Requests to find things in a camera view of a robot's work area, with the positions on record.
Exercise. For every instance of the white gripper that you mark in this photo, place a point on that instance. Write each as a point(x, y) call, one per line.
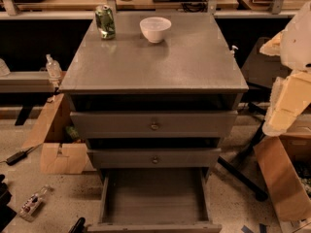
point(297, 44)

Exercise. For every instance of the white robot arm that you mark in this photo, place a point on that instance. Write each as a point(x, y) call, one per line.
point(293, 43)

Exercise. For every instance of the grey top drawer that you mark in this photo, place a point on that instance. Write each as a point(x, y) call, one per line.
point(91, 125)

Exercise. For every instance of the grey drawer cabinet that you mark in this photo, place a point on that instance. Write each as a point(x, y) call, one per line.
point(191, 70)

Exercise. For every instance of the grey open bottom drawer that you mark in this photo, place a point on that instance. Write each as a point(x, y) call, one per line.
point(168, 200)

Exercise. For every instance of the grey middle drawer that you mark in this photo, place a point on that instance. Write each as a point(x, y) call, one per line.
point(153, 158)

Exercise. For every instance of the right cardboard box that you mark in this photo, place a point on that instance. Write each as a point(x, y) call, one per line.
point(276, 157)

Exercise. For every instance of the cardboard box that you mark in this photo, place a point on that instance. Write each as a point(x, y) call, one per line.
point(57, 156)
point(276, 157)

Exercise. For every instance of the small white pump bottle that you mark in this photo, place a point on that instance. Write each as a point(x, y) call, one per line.
point(234, 50)

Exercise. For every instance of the black folding table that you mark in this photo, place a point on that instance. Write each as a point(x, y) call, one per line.
point(243, 154)

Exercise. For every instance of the white bowl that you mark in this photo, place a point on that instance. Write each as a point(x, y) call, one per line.
point(154, 28)

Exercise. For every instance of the clear sanitizer bottle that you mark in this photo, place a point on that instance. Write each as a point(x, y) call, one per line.
point(53, 67)

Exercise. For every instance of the left cardboard box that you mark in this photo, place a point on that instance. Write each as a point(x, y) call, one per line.
point(57, 156)

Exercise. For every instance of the black power adapter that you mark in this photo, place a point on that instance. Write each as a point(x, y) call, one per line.
point(18, 156)

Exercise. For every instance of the plastic bottle on floor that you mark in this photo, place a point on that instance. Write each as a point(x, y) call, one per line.
point(34, 203)

